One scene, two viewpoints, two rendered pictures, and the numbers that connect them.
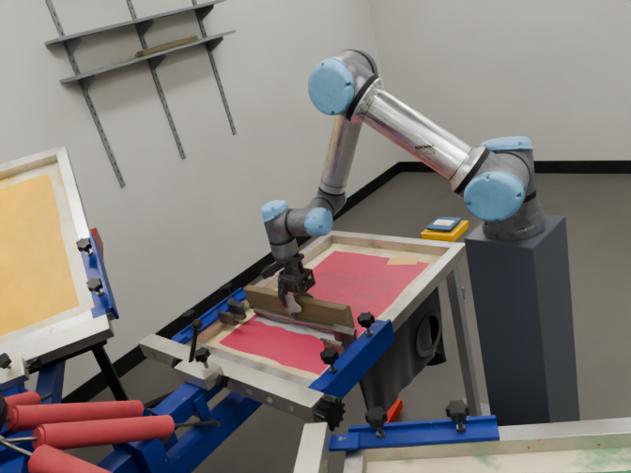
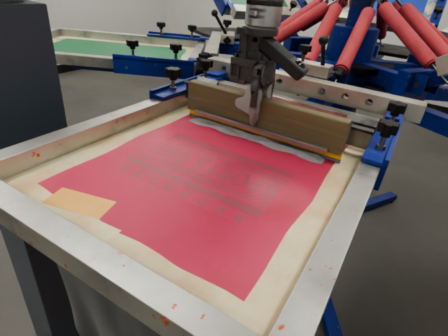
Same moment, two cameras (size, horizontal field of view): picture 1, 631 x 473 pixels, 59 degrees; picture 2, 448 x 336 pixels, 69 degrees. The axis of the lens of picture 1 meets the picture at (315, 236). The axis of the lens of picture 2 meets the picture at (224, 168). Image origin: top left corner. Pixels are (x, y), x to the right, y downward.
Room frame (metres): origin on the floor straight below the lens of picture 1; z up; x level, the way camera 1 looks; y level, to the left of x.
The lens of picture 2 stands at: (2.14, -0.17, 1.28)
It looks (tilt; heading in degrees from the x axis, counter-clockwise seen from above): 30 degrees down; 164
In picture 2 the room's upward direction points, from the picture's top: 5 degrees clockwise
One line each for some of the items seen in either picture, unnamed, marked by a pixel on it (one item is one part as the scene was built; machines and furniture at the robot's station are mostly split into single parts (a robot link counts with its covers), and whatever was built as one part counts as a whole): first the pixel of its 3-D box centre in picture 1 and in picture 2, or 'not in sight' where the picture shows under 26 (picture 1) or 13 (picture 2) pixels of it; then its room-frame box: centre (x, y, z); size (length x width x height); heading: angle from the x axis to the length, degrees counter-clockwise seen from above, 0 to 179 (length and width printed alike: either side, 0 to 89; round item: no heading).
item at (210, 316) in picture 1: (216, 321); (381, 146); (1.57, 0.38, 0.97); 0.30 x 0.05 x 0.07; 135
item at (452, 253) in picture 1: (327, 297); (227, 148); (1.55, 0.01, 0.97); 0.79 x 0.58 x 0.04; 135
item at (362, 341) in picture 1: (354, 360); (189, 92); (1.18, -0.01, 0.97); 0.30 x 0.05 x 0.07; 135
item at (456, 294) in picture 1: (461, 331); not in sight; (1.86, -0.47, 0.48); 0.22 x 0.22 x 0.96; 45
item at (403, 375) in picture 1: (396, 350); not in sight; (1.46, -0.16, 0.77); 0.46 x 0.09 x 0.36; 135
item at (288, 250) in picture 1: (284, 246); (262, 17); (1.44, 0.09, 1.22); 0.08 x 0.08 x 0.05
